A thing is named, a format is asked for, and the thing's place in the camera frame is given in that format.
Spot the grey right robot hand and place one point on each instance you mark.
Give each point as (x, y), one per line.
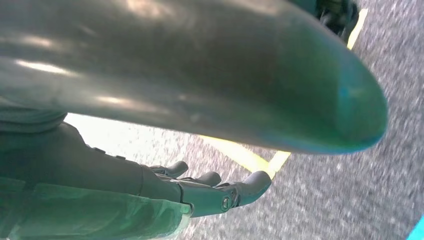
(198, 66)

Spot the black robot foot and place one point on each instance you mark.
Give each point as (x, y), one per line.
(334, 16)

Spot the blue metal shelving rack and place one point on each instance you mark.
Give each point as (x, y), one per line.
(418, 232)

